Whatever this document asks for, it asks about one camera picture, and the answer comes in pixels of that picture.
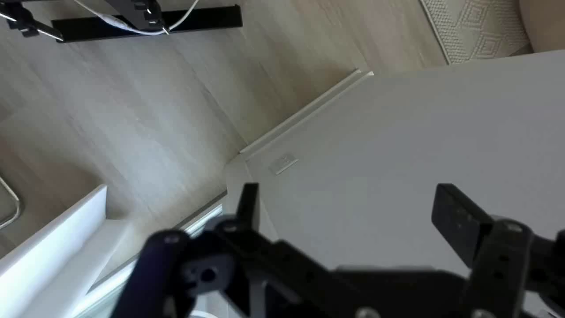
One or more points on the beige patterned rug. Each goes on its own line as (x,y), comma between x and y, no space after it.
(469,31)

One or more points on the white round table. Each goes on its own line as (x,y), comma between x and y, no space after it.
(349,179)

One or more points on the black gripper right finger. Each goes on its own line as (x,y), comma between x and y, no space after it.
(459,222)

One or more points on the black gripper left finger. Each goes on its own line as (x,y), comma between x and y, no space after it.
(247,209)

